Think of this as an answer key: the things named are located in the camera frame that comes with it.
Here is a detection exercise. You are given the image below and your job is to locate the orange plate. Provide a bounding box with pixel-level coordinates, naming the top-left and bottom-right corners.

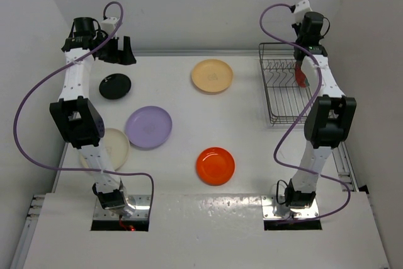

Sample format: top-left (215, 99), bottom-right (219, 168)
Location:
top-left (195, 147), bottom-right (236, 186)

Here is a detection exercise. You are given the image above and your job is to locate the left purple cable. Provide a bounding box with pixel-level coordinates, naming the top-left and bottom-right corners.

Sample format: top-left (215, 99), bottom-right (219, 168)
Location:
top-left (12, 1), bottom-right (155, 218)

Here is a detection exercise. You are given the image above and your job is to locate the metal base plate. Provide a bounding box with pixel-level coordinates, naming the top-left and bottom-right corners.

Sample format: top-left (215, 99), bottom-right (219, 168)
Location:
top-left (93, 195), bottom-right (151, 220)
top-left (261, 195), bottom-right (319, 221)

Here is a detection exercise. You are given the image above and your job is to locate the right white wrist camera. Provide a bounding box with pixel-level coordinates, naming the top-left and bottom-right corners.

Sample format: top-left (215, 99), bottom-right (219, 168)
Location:
top-left (290, 0), bottom-right (312, 25)

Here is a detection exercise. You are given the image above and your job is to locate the tan plate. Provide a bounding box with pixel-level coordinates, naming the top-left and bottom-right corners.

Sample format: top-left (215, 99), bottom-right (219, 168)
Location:
top-left (191, 59), bottom-right (234, 93)

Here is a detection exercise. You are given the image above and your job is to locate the purple plate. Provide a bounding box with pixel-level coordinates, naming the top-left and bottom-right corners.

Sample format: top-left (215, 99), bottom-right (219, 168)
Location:
top-left (125, 106), bottom-right (173, 149)

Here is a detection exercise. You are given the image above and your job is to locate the wire dish rack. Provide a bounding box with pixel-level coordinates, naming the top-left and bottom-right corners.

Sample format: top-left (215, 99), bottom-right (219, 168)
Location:
top-left (258, 42), bottom-right (314, 126)

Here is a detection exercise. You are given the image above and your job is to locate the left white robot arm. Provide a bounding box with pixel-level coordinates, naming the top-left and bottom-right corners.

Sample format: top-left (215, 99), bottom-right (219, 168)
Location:
top-left (50, 17), bottom-right (135, 219)

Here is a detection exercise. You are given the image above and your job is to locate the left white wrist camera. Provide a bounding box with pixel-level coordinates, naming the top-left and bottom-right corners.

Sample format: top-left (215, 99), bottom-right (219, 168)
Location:
top-left (100, 17), bottom-right (120, 36)

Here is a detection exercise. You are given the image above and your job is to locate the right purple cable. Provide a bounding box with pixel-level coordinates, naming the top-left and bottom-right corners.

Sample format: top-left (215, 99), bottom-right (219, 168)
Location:
top-left (259, 3), bottom-right (351, 224)

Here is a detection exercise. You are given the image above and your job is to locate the purple cable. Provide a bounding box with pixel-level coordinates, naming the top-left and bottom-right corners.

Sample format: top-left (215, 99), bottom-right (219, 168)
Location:
top-left (12, 1), bottom-right (155, 218)
top-left (259, 3), bottom-right (351, 224)

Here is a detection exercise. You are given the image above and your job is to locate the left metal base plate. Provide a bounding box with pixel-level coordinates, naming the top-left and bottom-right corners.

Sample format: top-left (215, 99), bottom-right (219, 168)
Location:
top-left (93, 195), bottom-right (151, 220)

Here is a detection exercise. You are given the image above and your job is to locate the black plate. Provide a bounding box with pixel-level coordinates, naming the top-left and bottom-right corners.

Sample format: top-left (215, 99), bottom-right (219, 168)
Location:
top-left (98, 73), bottom-right (132, 100)

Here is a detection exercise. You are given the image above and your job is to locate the cream plate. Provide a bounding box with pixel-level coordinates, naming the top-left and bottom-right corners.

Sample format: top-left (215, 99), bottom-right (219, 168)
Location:
top-left (77, 128), bottom-right (130, 171)

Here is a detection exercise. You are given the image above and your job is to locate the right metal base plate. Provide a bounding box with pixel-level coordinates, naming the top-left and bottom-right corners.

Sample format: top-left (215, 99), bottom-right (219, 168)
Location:
top-left (261, 195), bottom-right (319, 221)

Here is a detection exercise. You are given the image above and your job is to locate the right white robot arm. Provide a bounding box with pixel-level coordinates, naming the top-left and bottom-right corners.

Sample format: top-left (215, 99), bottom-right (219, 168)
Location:
top-left (285, 11), bottom-right (356, 209)

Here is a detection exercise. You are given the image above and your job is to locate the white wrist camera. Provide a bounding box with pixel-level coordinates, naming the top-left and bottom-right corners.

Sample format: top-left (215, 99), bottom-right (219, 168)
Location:
top-left (100, 17), bottom-right (120, 36)
top-left (290, 0), bottom-right (312, 25)

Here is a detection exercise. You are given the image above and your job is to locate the red teal floral plate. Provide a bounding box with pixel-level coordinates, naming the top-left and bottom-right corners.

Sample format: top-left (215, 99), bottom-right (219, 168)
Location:
top-left (295, 62), bottom-right (305, 88)
top-left (297, 71), bottom-right (310, 88)

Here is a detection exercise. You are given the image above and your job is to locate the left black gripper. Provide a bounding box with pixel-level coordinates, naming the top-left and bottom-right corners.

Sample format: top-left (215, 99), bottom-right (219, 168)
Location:
top-left (94, 32), bottom-right (135, 66)

